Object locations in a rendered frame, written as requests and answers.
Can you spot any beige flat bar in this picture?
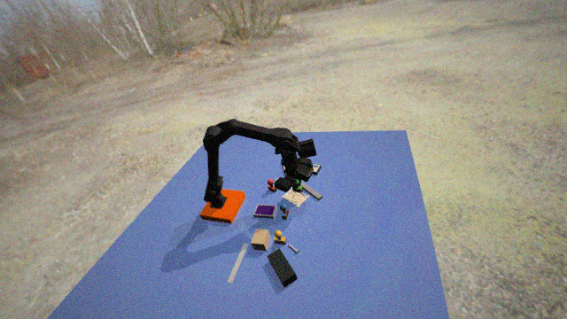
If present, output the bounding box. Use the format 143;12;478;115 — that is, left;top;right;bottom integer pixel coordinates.
228;244;248;284

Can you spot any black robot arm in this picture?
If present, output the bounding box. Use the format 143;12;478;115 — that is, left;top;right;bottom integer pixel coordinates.
203;119;316;209

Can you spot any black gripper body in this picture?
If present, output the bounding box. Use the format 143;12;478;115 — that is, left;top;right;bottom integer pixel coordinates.
274;157;312;192

